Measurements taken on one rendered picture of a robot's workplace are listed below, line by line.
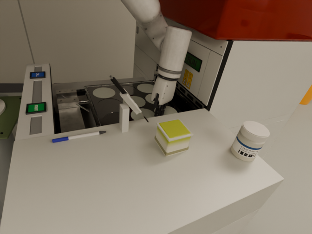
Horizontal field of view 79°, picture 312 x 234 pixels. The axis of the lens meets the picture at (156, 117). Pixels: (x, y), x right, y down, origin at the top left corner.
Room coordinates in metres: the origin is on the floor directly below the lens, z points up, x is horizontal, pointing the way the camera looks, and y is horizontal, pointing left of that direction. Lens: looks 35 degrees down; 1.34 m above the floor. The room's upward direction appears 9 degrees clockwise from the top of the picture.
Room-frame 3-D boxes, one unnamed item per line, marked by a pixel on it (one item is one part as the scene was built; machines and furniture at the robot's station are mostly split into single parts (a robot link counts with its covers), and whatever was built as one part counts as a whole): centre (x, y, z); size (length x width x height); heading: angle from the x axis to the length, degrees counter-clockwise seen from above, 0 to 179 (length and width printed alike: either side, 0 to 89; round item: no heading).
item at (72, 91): (0.71, 0.41, 0.89); 0.08 x 0.03 x 0.03; 120
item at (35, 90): (0.60, 0.45, 0.89); 0.55 x 0.09 x 0.14; 30
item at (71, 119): (0.57, 0.33, 0.87); 0.36 x 0.08 x 0.03; 30
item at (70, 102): (0.64, 0.37, 0.89); 0.08 x 0.03 x 0.03; 120
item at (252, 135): (0.42, -0.27, 1.01); 0.07 x 0.07 x 0.10
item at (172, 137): (0.40, -0.05, 1.00); 0.07 x 0.07 x 0.07; 31
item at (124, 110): (0.46, 0.08, 1.03); 0.06 x 0.04 x 0.13; 120
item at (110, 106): (0.72, 0.11, 0.90); 0.34 x 0.34 x 0.01; 30
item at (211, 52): (1.00, 0.01, 1.02); 0.81 x 0.03 x 0.40; 30
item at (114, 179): (0.34, 0.00, 0.89); 0.62 x 0.35 x 0.14; 120
